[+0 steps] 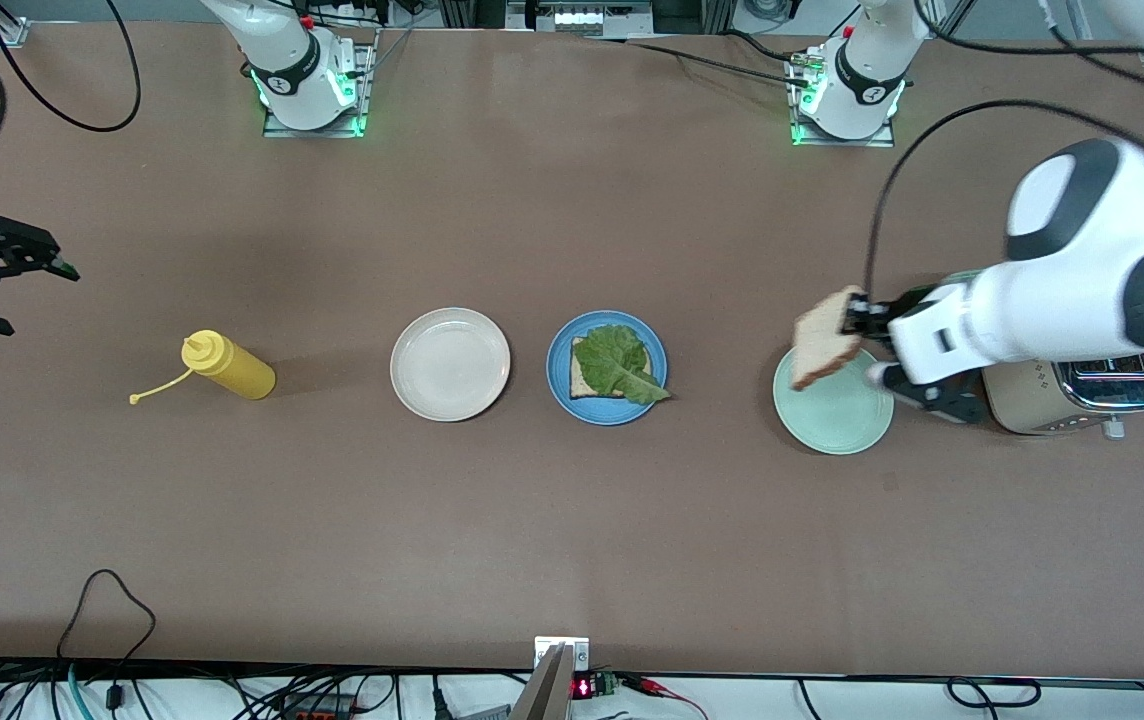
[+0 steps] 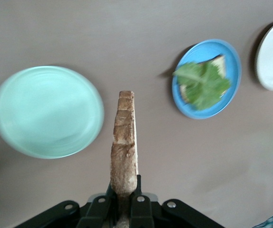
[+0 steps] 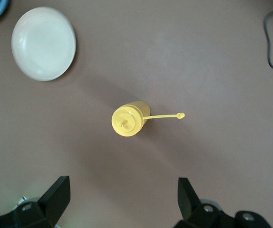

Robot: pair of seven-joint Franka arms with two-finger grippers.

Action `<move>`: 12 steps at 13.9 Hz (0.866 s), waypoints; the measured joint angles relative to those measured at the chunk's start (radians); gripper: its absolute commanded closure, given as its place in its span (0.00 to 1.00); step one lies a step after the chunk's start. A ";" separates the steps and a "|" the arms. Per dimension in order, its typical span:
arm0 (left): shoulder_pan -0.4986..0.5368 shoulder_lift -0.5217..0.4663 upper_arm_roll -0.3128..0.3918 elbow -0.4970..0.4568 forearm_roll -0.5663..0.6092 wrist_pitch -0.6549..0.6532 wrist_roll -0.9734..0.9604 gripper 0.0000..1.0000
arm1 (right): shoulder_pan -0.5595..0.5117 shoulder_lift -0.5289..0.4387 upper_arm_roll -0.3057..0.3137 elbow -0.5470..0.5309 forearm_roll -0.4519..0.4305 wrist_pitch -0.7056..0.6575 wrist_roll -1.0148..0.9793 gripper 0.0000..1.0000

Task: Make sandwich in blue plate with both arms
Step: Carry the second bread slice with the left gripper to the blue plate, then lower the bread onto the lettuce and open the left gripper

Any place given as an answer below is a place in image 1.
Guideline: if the toasted bread slice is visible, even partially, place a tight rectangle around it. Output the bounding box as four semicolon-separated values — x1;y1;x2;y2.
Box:
570;335;655;399
790;285;870;392

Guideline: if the green lettuce leaf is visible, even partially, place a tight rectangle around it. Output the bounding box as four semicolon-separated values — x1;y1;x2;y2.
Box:
584;324;674;406

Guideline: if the yellow mustard squeeze bottle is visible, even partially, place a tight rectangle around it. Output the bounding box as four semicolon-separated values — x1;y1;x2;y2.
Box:
129;330;278;406

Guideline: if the light green plate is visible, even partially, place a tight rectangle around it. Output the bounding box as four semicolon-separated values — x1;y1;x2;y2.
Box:
772;337;895;456

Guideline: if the blue plate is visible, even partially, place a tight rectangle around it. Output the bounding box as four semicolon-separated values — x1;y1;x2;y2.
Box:
546;310;668;427

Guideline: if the beige plate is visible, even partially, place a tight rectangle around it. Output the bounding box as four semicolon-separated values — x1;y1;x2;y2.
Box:
390;307;512;423

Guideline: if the beige chrome toaster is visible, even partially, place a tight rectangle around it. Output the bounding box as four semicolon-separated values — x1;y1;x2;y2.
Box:
982;350;1144;439

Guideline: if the white lit device box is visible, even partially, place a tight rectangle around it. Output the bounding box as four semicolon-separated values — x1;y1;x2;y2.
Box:
505;0;655;37

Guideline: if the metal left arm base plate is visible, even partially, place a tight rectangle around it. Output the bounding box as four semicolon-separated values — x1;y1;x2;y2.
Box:
787;50;898;149

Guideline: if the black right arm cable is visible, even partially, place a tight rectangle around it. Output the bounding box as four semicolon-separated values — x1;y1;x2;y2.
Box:
0;0;142;206

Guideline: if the short black table cable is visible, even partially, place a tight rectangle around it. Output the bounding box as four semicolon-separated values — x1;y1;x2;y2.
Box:
720;28;813;66

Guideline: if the long black table cable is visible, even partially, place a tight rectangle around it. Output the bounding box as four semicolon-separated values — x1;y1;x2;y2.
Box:
572;36;818;89

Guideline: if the thin black looped cable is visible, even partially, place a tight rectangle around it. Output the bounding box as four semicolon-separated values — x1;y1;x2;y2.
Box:
56;569;157;691

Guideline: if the black coiled cable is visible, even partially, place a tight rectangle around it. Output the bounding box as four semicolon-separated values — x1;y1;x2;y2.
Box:
946;677;1043;709

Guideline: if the red alligator clip wire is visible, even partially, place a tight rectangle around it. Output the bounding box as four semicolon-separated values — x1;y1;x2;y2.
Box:
620;674;708;719

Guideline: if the small metal table bracket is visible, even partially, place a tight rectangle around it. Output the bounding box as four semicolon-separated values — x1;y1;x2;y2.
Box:
533;636;591;673

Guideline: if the grey aluminium profile post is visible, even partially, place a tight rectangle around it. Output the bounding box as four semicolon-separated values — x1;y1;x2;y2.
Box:
510;644;575;720

